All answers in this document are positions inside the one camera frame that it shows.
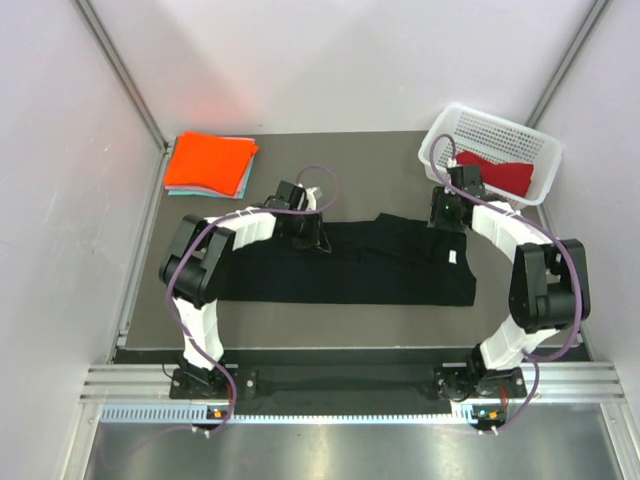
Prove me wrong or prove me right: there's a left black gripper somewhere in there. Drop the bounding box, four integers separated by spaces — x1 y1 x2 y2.
287 208 330 253

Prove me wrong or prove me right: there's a black t shirt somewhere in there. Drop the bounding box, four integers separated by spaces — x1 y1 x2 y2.
220 213 476 307

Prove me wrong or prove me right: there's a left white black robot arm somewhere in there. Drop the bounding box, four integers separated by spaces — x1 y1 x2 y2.
159 181 331 399

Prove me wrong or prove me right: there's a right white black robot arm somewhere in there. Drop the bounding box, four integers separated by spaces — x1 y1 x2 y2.
430 165 591 396

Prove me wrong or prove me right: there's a red t shirt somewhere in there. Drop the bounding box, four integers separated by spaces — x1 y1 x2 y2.
455 151 534 197

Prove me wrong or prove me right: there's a white plastic basket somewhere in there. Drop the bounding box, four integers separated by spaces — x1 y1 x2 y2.
417 104 564 209

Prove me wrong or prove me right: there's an orange folded t shirt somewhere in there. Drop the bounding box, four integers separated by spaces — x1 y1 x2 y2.
163 132 259 198

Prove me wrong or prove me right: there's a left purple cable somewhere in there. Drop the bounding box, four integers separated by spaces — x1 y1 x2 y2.
99 165 339 466

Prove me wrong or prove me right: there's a purple cable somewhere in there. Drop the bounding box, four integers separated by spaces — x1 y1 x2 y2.
429 133 584 435
99 165 339 466

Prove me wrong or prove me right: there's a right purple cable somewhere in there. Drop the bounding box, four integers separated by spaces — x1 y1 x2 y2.
429 133 584 435

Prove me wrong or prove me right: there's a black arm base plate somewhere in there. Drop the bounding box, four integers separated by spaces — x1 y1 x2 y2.
169 348 527 416

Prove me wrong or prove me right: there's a right aluminium corner post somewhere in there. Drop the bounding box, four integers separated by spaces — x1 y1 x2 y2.
525 0 612 129

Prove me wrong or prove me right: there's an aluminium corner post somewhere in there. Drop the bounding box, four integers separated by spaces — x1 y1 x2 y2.
525 0 612 129
71 0 169 151

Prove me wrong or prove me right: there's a grey slotted cable duct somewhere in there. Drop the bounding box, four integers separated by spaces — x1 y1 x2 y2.
100 403 499 426

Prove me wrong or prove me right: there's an aluminium frame rail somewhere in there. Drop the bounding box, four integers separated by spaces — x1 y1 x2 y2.
80 362 625 409

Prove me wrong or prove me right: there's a left aluminium corner post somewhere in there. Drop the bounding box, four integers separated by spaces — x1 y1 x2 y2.
71 0 169 151

